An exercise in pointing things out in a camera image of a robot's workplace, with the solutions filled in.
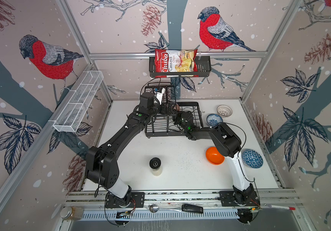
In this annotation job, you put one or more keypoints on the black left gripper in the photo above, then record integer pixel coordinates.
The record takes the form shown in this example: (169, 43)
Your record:
(169, 109)

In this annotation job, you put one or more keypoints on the white brown lattice bowl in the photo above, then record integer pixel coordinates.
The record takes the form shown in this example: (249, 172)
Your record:
(224, 111)

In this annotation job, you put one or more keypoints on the black wire dish rack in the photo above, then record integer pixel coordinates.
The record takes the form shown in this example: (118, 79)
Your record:
(163, 125)

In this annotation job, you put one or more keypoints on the blue floral bowl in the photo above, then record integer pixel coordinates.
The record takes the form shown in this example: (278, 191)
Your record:
(214, 119)

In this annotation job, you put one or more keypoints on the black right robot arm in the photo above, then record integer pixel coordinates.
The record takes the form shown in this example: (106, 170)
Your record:
(229, 145)

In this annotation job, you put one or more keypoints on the red white marker pen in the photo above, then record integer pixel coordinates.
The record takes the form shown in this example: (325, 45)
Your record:
(281, 207)

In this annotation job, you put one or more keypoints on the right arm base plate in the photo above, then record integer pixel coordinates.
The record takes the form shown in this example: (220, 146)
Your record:
(232, 199)

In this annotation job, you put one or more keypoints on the orange plastic bowl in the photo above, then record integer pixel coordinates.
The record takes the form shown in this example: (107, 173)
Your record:
(214, 157)

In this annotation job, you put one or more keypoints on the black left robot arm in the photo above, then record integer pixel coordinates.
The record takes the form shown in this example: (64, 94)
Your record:
(101, 162)

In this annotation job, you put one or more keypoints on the metal spoon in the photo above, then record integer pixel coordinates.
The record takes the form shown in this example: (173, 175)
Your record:
(154, 208)

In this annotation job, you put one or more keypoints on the blue geometric patterned bowl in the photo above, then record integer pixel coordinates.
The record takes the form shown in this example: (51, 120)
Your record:
(252, 158)

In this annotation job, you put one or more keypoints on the black wall shelf basket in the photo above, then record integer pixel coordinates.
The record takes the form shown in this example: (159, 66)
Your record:
(199, 67)

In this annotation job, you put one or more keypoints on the black lid jar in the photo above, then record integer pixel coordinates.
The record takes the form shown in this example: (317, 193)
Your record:
(156, 167)

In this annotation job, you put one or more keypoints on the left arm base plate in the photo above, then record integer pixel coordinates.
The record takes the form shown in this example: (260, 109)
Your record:
(131, 200)

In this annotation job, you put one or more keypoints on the white wire mesh basket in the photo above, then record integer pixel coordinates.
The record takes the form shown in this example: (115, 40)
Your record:
(74, 111)

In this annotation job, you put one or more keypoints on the red patterned bowl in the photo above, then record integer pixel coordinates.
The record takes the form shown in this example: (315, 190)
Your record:
(177, 107)

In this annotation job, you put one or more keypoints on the glass jar with spice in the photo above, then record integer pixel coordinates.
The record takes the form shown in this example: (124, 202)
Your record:
(72, 213)

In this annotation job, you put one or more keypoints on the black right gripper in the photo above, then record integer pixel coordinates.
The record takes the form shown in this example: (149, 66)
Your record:
(176, 115)

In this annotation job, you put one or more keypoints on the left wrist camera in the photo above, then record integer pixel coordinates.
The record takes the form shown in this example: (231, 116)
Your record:
(159, 93)

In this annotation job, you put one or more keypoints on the red cassava chips bag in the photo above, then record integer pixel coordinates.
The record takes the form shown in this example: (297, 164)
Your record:
(175, 61)

